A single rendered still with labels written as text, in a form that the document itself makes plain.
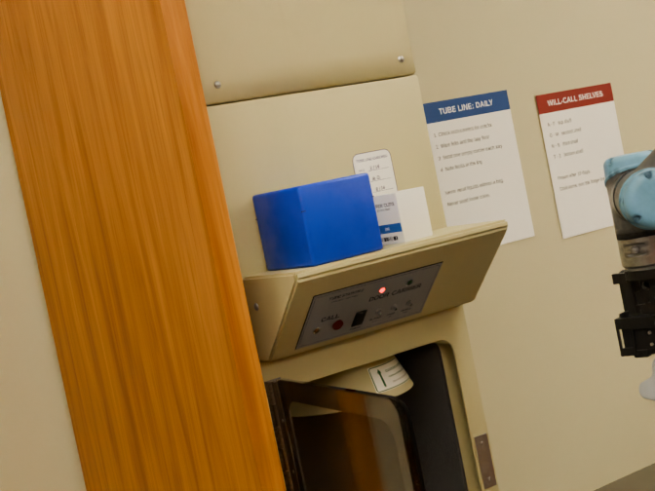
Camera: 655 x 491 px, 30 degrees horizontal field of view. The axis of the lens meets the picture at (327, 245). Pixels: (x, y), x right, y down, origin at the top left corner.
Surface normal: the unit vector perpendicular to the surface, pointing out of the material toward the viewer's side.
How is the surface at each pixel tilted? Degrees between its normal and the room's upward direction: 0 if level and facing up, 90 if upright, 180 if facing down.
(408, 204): 90
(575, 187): 90
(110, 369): 90
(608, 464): 90
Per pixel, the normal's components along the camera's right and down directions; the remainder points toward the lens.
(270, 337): -0.80, 0.19
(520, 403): 0.56, -0.07
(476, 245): 0.54, 0.64
